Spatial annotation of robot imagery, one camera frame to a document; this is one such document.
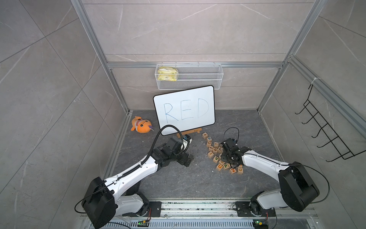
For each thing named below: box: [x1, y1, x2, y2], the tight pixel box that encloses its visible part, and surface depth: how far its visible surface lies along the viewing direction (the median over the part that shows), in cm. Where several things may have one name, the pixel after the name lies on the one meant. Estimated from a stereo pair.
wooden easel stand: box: [176, 127, 203, 139], surface depth 102 cm
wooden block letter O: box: [237, 166, 244, 175], surface depth 87 cm
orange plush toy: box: [130, 115, 153, 134], surface depth 102 cm
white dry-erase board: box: [152, 85, 216, 136], surface depth 95 cm
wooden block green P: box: [223, 163, 231, 171], surface depth 87 cm
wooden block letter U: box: [215, 163, 224, 172], surface depth 87 cm
